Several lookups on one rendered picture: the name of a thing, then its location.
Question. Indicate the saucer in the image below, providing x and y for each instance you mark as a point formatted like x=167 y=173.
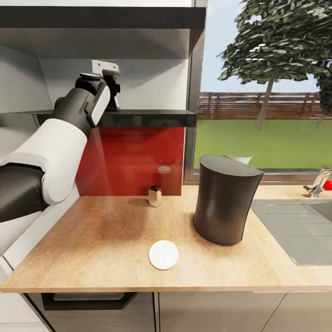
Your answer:
x=163 y=254

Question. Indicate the paper coffee filter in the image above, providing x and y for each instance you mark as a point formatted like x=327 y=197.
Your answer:
x=241 y=159

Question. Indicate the bottle of coffee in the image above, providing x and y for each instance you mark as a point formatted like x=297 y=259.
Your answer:
x=113 y=104

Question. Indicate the dishwasher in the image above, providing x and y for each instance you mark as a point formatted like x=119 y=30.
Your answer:
x=98 y=312

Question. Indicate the fridge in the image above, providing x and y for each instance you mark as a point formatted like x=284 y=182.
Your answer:
x=23 y=89

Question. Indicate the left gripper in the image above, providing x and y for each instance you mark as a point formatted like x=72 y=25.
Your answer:
x=113 y=86

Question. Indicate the water glass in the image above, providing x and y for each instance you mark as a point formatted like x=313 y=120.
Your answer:
x=154 y=193

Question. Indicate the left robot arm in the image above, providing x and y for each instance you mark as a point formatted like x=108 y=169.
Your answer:
x=42 y=171

